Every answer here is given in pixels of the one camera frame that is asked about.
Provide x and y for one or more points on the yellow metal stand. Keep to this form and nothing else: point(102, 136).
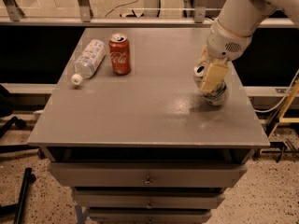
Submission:
point(280, 118)

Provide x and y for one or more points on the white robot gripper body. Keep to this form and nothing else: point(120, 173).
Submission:
point(223, 45)

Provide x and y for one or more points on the metal window railing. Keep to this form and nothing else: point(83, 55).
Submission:
point(140, 13)

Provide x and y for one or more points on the bottom grey drawer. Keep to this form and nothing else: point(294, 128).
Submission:
point(150, 216)

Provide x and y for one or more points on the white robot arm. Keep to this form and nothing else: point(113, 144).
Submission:
point(249, 6)

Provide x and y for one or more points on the grey drawer cabinet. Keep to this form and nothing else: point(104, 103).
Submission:
point(155, 114)

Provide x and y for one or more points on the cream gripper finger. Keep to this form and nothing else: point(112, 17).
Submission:
point(212, 75)
point(203, 55)

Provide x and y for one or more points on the middle grey drawer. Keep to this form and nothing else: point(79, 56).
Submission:
point(149, 199)

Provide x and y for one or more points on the grey drawer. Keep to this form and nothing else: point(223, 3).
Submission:
point(150, 216)
point(149, 199)
point(147, 175)

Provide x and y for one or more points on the black metal bar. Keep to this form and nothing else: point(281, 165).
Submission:
point(16, 210)

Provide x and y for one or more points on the top grey drawer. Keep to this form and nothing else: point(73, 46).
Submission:
point(147, 175)

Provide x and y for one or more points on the red coca-cola can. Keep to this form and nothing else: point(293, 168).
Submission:
point(119, 48)

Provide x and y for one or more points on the clear plastic water bottle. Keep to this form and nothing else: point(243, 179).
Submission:
point(88, 62)

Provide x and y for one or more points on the black office chair base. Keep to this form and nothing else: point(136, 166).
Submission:
point(6, 109)

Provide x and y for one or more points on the white green 7up can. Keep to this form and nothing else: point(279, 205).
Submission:
point(218, 96)

